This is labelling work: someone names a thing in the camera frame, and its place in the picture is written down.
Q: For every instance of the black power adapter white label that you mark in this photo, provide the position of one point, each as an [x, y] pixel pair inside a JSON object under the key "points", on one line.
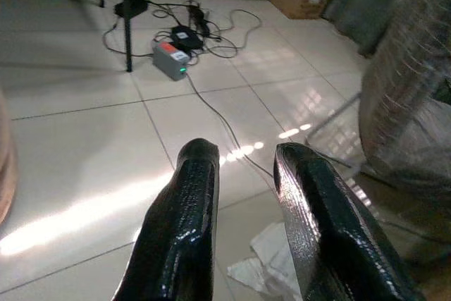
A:
{"points": [[186, 37]]}

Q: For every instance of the plastic wrapped grey furniture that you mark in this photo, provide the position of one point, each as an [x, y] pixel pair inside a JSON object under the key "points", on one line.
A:
{"points": [[408, 103]]}

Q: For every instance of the black flat power brick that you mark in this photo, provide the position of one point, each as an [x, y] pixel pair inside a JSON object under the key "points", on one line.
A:
{"points": [[131, 6]]}

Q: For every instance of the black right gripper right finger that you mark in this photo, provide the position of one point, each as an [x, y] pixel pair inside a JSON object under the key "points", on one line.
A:
{"points": [[334, 230]]}

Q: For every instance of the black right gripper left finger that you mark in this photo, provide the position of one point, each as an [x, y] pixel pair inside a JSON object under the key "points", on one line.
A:
{"points": [[183, 230]]}

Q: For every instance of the grey charger box red label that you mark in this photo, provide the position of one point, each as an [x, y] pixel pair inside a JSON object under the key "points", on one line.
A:
{"points": [[170, 58]]}

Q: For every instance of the white crumpled paper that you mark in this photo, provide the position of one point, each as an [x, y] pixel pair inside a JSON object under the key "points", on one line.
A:
{"points": [[267, 265]]}

